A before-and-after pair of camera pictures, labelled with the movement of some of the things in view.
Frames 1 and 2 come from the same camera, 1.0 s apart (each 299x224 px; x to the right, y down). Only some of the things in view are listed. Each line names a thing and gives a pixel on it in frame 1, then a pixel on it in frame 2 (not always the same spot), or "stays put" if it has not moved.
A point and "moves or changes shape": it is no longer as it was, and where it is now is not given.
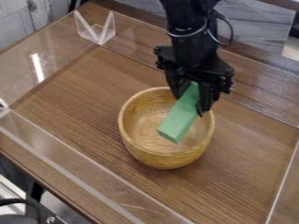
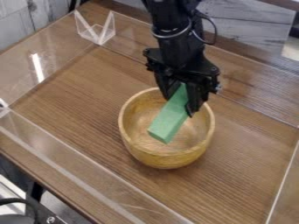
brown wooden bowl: [142, 115] stays put
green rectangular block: [182, 115] moves or changes shape
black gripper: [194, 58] -> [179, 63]
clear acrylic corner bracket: [98, 33] stays put
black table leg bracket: [38, 214] stays put
